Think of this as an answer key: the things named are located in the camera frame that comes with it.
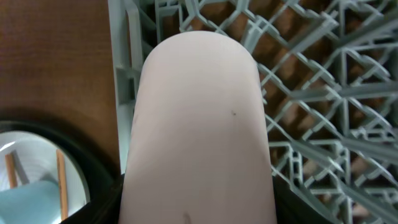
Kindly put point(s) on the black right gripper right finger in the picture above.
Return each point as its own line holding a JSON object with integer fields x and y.
{"x": 291, "y": 208}

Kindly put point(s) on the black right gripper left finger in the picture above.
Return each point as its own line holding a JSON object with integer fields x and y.
{"x": 102, "y": 210}

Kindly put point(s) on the wooden chopstick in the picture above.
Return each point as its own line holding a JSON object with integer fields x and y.
{"x": 11, "y": 174}
{"x": 62, "y": 185}

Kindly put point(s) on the blue plastic cup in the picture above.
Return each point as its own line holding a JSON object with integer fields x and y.
{"x": 38, "y": 202}

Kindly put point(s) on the pink plastic cup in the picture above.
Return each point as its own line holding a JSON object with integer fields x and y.
{"x": 199, "y": 151}

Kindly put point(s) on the grey dishwasher rack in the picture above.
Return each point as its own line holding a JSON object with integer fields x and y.
{"x": 328, "y": 79}

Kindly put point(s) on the round black serving tray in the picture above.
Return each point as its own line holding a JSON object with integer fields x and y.
{"x": 97, "y": 175}

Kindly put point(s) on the grey round plate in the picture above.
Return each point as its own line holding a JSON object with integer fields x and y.
{"x": 35, "y": 158}

